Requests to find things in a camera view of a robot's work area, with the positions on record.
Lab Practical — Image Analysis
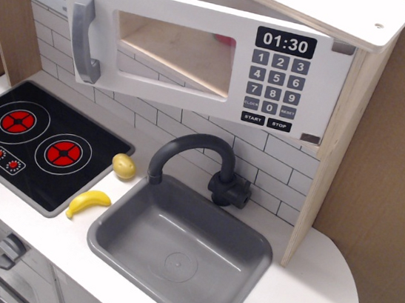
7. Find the brown cardboard panel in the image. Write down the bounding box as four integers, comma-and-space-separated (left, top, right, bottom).
315, 28, 405, 303

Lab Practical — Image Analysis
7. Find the red toy chili pepper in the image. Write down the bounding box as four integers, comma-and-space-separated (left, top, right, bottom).
213, 33, 236, 47

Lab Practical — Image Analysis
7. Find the grey plastic sink basin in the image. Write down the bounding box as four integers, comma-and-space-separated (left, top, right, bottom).
87, 175, 272, 303

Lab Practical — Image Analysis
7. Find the yellow toy banana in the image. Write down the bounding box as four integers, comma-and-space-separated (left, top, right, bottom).
65, 190, 111, 219

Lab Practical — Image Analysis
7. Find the grey toy faucet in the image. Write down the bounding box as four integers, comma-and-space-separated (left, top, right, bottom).
144, 127, 259, 211

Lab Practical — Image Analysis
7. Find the yellow toy potato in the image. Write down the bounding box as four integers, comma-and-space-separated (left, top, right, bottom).
112, 153, 136, 180

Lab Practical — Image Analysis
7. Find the black toy stove top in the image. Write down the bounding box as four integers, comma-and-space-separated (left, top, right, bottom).
0, 81, 135, 218

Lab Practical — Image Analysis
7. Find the white toy microwave door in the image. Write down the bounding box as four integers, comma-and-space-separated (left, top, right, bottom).
66, 0, 355, 144

